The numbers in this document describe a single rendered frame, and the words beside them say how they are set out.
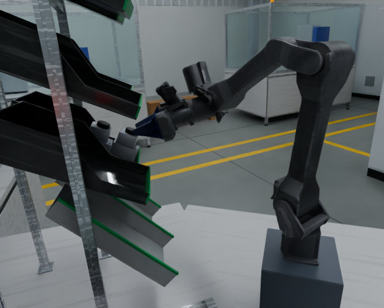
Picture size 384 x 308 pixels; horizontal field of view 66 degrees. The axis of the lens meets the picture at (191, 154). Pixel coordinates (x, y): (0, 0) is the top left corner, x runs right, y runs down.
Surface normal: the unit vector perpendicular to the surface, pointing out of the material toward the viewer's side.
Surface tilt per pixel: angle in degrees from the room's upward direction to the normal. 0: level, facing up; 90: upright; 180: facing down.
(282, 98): 90
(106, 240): 90
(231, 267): 0
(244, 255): 0
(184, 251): 0
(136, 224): 90
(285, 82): 90
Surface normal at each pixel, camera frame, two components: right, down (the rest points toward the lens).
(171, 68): 0.45, 0.29
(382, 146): -0.89, 0.20
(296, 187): -0.69, -0.24
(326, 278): -0.04, -0.94
